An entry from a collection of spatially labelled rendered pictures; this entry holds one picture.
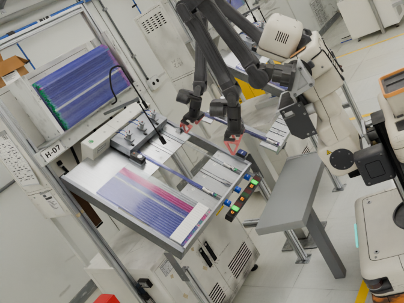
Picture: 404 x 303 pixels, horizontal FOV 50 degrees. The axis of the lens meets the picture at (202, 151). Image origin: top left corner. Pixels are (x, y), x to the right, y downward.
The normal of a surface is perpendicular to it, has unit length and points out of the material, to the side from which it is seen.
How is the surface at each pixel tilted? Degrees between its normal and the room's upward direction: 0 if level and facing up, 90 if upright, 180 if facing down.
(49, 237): 90
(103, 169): 45
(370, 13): 90
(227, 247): 90
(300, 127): 90
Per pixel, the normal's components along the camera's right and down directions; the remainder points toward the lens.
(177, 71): -0.51, 0.55
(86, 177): 0.14, -0.71
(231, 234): 0.70, -0.18
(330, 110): -0.25, 0.45
